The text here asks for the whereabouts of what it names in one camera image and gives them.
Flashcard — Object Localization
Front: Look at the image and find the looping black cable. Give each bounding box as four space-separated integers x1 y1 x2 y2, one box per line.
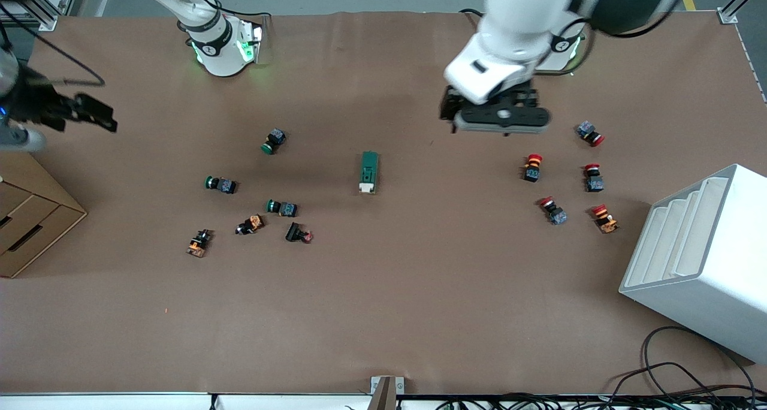
608 325 760 399

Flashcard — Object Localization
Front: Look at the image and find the aluminium frame profile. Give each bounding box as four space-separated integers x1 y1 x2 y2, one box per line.
24 0 83 32
717 0 767 25

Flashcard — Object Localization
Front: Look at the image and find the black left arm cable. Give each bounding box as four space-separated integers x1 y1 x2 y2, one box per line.
458 7 597 75

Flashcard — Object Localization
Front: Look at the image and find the red stop button orange block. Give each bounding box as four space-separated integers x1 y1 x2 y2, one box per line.
591 204 619 234
522 153 543 183

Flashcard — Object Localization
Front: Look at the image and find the black switch with red block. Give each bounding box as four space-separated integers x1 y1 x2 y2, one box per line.
285 221 314 244

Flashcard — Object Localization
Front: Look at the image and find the green load switch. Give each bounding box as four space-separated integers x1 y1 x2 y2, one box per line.
358 151 380 195

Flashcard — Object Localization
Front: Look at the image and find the black orange selector switch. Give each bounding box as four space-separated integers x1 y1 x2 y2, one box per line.
235 214 265 236
186 229 213 258

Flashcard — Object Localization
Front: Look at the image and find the brown table cover sheet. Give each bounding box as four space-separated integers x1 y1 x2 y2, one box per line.
0 11 767 396

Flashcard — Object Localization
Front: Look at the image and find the metal bracket with profile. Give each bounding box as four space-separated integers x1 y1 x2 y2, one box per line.
368 376 406 410

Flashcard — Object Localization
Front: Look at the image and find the white stepped rack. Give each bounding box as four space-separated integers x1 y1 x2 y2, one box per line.
619 163 767 364

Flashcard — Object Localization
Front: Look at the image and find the green push button switch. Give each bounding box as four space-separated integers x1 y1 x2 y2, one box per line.
261 128 287 155
266 198 298 218
204 175 238 195

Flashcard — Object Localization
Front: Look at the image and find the white table edge rail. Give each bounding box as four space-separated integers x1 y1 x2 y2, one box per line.
0 392 372 410

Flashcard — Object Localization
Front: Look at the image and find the brown cardboard box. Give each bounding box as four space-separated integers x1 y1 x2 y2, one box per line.
0 149 88 279

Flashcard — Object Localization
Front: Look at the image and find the black cable bundle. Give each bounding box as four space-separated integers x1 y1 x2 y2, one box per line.
434 391 767 410

